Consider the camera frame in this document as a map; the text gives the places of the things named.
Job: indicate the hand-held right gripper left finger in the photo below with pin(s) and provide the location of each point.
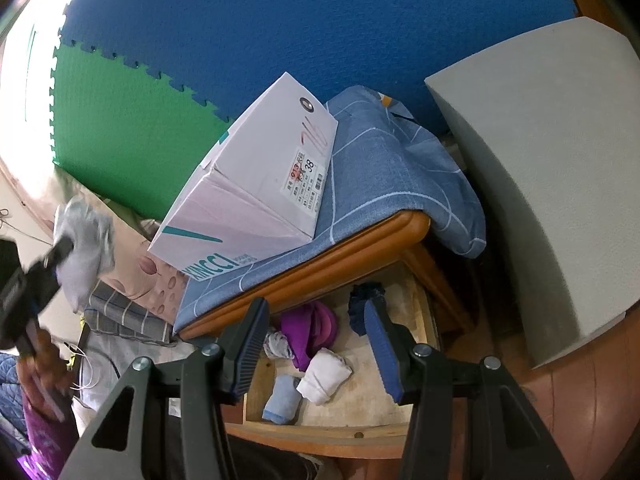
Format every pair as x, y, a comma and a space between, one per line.
250, 355

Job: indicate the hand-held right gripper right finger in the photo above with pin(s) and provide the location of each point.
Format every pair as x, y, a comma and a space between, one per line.
385, 355

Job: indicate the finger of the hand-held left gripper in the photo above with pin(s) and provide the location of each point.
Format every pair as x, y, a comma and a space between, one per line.
60, 252

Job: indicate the grey white sock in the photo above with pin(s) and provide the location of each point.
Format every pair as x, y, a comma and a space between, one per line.
85, 255

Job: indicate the wooden drawer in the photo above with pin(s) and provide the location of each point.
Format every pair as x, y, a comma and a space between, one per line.
370, 405

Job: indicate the dark blue sock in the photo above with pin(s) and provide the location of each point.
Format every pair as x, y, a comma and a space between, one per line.
357, 310

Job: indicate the light blue sock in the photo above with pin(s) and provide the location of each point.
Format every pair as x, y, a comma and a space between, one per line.
282, 400

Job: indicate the white shoe box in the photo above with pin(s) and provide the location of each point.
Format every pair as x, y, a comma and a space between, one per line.
250, 195

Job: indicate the purple underwear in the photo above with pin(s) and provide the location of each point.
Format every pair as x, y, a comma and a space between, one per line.
310, 330

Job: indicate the person's left hand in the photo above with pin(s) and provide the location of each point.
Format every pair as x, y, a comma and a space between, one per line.
47, 365

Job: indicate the small grey sock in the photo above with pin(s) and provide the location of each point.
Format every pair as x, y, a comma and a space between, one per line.
279, 346

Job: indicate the grey plaid cloth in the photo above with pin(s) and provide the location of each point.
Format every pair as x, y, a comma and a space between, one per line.
125, 315

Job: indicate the floral pink curtain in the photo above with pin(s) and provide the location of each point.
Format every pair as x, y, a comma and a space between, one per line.
150, 280

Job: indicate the white cloth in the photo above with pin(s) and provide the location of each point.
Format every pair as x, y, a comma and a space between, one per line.
145, 355

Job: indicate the wooden nightstand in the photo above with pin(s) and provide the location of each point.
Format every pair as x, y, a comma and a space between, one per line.
350, 255

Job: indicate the green foam mat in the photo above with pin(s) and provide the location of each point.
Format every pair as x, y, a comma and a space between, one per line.
125, 135

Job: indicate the purple patterned cloth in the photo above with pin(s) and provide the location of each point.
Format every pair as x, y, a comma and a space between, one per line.
45, 440

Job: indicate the blue checked cloth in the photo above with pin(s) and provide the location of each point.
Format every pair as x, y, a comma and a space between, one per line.
380, 175

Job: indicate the grey flat panel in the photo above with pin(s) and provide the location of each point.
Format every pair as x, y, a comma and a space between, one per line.
550, 185

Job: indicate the blue foam mat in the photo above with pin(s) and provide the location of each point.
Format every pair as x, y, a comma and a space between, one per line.
300, 20

